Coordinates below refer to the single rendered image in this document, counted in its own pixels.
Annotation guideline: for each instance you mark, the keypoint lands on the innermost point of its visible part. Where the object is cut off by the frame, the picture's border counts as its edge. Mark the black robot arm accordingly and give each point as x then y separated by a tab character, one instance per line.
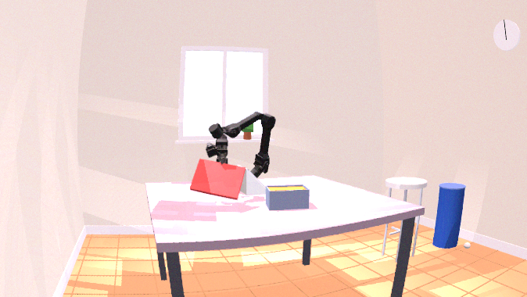
262	159

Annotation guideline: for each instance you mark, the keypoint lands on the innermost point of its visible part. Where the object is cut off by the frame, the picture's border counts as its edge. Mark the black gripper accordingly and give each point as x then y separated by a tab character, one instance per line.
222	151

